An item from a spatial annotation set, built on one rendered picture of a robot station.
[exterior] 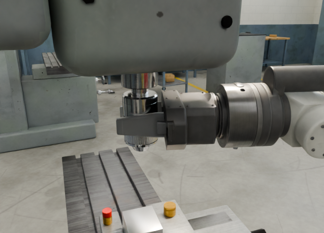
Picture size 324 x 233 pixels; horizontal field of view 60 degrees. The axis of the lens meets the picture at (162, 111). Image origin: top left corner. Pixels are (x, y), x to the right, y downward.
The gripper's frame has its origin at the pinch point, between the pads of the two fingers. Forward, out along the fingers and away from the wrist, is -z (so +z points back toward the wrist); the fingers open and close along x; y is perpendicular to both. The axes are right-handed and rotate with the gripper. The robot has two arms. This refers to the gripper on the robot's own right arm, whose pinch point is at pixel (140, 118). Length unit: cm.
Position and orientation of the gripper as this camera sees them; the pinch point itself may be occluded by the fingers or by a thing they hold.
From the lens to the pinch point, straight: 38.3
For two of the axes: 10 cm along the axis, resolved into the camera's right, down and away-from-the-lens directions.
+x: 0.6, 3.1, -9.5
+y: 0.2, 9.5, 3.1
